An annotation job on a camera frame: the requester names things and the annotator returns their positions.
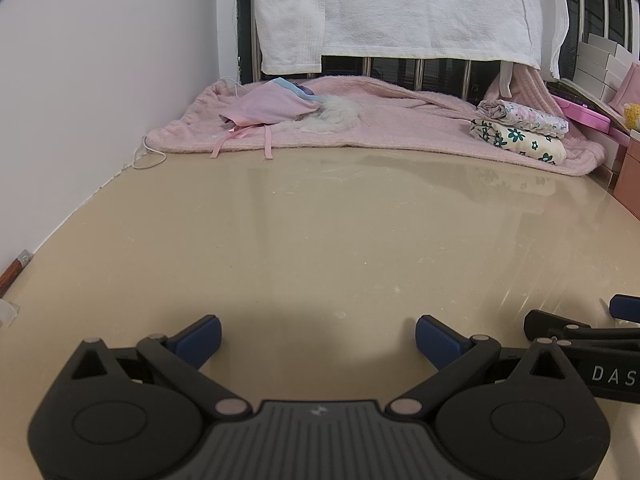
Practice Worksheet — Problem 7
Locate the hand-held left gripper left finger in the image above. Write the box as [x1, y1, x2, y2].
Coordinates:
[62, 314, 253, 418]

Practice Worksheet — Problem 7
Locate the white fluffy fur patch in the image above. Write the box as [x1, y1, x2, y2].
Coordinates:
[299, 95, 362, 134]

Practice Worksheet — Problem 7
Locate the brown cardboard box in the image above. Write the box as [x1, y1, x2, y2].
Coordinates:
[611, 132, 640, 207]

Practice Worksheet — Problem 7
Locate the stack of white boxes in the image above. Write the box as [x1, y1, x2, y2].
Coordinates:
[574, 32, 637, 107]

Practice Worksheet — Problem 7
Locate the pink blue purple-trimmed garment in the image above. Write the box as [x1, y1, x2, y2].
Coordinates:
[219, 77, 322, 128]

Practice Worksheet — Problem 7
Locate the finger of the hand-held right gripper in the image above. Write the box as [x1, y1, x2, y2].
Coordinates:
[522, 309, 640, 347]
[609, 293, 640, 322]

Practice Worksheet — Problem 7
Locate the large white towel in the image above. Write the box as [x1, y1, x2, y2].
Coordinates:
[251, 0, 543, 75]

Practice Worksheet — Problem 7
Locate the folded green floral cloth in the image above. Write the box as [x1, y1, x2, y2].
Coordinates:
[469, 119, 568, 165]

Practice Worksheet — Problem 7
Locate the flat pink case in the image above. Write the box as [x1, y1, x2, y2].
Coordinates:
[554, 96, 612, 135]

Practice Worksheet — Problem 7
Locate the white cable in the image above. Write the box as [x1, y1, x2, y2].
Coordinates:
[114, 76, 241, 181]

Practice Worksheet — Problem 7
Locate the pink bag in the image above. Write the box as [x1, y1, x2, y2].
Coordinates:
[617, 60, 640, 111]

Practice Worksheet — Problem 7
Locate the metal bed frame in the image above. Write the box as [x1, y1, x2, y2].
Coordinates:
[235, 0, 640, 107]

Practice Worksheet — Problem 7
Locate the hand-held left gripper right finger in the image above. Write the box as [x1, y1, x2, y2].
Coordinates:
[389, 314, 578, 418]

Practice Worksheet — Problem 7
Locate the pink fleece blanket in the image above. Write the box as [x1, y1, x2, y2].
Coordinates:
[144, 67, 606, 177]

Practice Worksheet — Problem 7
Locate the narrow white towel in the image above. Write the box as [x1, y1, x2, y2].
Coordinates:
[549, 0, 572, 80]

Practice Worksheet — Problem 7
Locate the dark flat book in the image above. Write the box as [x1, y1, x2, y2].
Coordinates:
[547, 79, 623, 116]

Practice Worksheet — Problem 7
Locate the red-brown stick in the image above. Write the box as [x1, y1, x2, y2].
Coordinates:
[0, 251, 34, 297]

